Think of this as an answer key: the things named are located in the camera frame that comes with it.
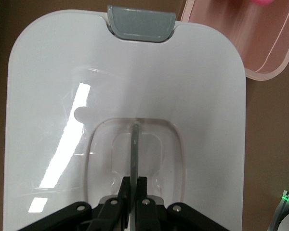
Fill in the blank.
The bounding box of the white plastic box lid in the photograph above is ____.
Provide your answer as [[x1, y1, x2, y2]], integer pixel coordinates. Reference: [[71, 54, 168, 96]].
[[4, 9, 247, 231]]

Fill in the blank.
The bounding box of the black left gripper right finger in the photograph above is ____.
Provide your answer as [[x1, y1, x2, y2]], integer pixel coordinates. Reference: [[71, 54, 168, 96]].
[[134, 177, 224, 231]]

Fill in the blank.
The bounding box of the translucent pink storage box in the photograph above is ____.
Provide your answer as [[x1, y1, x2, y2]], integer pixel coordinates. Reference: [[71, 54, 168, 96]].
[[180, 0, 289, 82]]

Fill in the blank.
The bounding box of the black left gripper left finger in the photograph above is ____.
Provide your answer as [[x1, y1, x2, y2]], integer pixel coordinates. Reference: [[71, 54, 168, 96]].
[[16, 177, 132, 231]]

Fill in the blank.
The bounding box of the grey lid carry handle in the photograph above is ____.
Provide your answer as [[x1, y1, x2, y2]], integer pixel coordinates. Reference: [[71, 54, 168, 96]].
[[128, 123, 142, 231]]

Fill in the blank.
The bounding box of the grey lid latch clip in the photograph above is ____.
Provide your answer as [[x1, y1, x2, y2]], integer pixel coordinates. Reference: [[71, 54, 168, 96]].
[[106, 5, 176, 43]]

